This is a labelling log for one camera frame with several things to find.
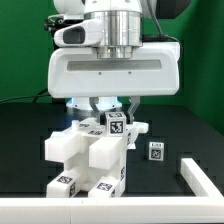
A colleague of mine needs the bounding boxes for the white chair back frame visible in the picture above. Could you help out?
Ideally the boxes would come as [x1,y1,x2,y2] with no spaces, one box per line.
[71,117,149,136]

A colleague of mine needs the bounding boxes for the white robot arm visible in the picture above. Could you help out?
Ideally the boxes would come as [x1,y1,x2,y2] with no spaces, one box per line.
[48,0,191,122]

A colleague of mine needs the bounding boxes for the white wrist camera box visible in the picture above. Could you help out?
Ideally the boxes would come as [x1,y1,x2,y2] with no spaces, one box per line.
[54,19,102,47]

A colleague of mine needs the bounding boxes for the white chair seat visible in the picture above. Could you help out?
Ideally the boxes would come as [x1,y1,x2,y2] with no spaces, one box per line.
[45,132,126,193]

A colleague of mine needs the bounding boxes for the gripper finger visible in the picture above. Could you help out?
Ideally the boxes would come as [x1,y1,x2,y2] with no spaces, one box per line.
[126,96,140,124]
[89,97,104,123]

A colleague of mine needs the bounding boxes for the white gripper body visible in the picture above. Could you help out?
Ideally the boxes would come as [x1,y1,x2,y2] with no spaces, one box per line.
[48,42,180,98]

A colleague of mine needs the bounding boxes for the white U-shaped fence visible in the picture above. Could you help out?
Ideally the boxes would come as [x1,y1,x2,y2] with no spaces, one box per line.
[0,158,224,224]

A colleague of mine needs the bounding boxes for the black cable on table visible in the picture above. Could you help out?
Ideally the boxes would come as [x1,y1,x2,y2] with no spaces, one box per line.
[0,87,51,106]

